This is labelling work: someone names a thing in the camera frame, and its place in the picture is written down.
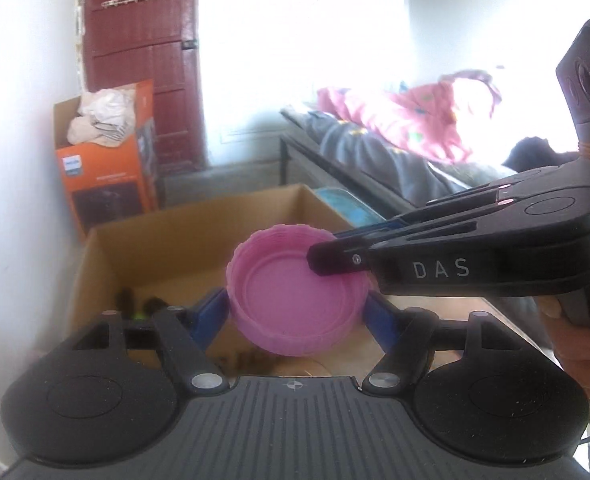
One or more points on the dark red wooden door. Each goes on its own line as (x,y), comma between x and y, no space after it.
(127,41)

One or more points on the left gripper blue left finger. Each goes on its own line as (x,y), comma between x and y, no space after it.
(205,319)

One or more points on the small black case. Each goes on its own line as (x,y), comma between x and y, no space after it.
(153,305)

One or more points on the orange Philips appliance box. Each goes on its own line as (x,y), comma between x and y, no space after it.
(103,180)

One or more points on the large brown cardboard box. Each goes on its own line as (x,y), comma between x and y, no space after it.
(180,254)

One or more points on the black cylindrical flashlight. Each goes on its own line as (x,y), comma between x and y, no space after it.
(125,302)

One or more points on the dark sofa frame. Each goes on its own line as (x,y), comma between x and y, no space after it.
(378,197)

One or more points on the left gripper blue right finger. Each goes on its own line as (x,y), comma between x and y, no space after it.
(383,320)

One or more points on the white cloth in box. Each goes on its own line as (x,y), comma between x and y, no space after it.
(105,118)

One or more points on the person's right hand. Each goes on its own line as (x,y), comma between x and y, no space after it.
(571,344)

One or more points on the pink plastic lid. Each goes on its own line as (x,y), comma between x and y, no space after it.
(282,306)

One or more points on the pink floral blanket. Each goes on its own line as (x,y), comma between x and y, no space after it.
(438,121)

